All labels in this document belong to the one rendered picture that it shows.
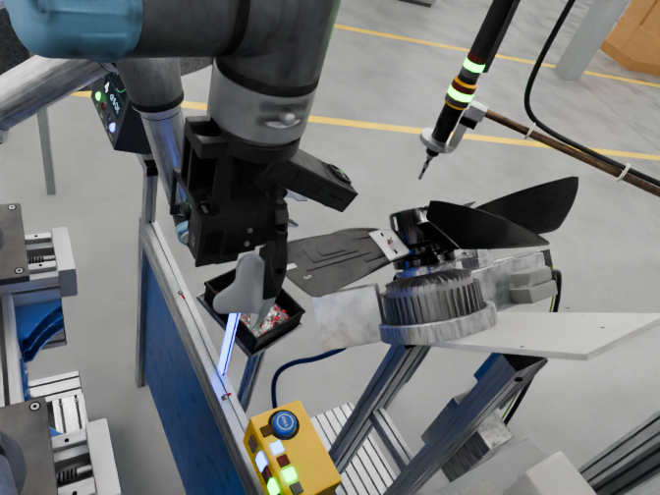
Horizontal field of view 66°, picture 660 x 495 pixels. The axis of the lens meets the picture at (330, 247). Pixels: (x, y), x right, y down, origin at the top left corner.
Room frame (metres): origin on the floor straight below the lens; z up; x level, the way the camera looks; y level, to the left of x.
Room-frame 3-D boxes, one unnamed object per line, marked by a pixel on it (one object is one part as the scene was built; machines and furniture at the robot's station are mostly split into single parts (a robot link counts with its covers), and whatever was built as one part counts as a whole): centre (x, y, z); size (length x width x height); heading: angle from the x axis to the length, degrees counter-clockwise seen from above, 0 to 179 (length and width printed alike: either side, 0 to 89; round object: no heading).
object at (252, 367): (0.84, 0.09, 0.40); 0.03 x 0.03 x 0.80; 59
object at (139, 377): (1.02, 0.51, 0.39); 0.04 x 0.04 x 0.78; 44
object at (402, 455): (0.82, -0.37, 0.56); 0.19 x 0.04 x 0.04; 44
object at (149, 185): (1.02, 0.51, 0.96); 0.03 x 0.03 x 0.20; 44
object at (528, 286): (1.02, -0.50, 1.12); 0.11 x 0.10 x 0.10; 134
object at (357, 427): (0.91, -0.29, 0.45); 0.09 x 0.04 x 0.91; 134
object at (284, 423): (0.46, -0.03, 1.08); 0.04 x 0.04 x 0.02
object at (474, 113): (0.89, -0.13, 1.50); 0.09 x 0.07 x 0.10; 79
